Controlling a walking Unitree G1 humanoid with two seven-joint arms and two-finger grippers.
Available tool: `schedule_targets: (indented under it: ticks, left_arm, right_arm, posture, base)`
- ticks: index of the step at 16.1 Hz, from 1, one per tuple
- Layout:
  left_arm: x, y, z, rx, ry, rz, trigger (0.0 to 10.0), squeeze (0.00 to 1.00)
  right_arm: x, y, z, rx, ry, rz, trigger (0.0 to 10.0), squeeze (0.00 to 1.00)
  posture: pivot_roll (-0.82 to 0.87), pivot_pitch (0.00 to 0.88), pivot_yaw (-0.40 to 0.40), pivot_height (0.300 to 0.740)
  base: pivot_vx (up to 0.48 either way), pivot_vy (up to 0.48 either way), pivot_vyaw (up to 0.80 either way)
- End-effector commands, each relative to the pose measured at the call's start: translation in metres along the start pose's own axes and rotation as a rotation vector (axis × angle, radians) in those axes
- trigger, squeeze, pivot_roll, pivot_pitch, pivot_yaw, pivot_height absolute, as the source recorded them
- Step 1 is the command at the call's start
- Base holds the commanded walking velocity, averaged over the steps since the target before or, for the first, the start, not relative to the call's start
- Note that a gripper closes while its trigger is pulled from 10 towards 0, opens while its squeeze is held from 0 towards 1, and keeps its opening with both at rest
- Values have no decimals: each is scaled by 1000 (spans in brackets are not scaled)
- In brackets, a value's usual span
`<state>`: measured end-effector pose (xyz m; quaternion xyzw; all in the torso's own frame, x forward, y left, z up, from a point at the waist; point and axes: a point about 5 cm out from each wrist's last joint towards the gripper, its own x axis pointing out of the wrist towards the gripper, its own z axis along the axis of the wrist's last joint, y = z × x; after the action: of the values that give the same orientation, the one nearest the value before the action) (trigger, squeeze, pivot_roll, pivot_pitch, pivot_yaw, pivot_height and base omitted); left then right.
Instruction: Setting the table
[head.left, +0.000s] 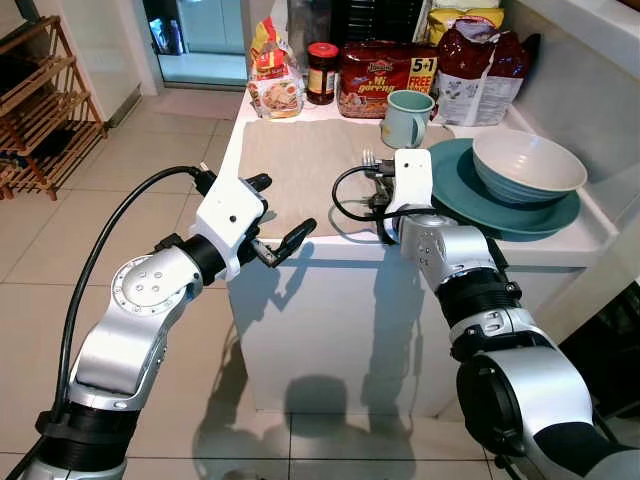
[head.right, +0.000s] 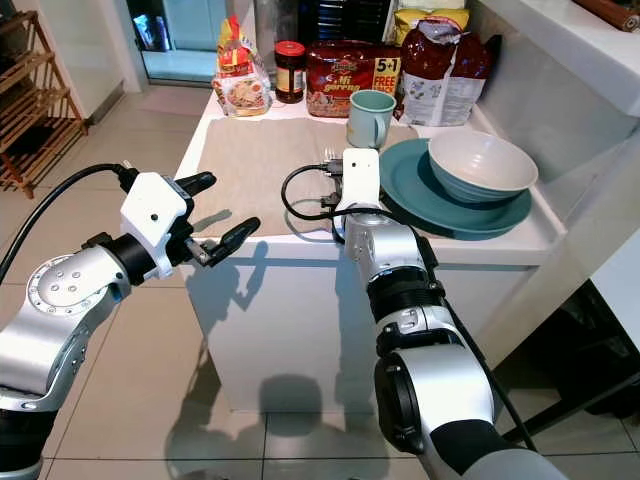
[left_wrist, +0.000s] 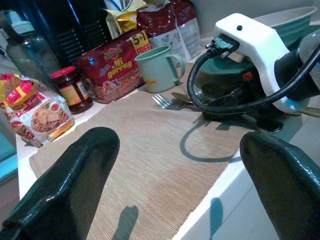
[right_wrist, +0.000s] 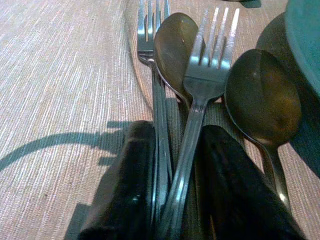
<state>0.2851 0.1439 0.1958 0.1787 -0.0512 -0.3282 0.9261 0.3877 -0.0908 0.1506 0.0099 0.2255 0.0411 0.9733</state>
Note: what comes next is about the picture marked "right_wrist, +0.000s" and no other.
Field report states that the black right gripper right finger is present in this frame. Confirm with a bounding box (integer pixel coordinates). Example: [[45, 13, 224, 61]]
[[194, 124, 309, 240]]

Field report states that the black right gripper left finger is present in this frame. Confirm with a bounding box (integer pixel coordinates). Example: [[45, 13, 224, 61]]
[[79, 120, 156, 240]]

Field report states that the silver metal fork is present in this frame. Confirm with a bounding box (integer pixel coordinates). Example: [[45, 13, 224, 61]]
[[136, 0, 175, 226], [158, 6, 241, 240]]

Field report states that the silver metal spoon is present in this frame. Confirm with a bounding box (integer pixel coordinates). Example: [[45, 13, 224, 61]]
[[223, 48, 304, 216], [153, 11, 206, 111]]

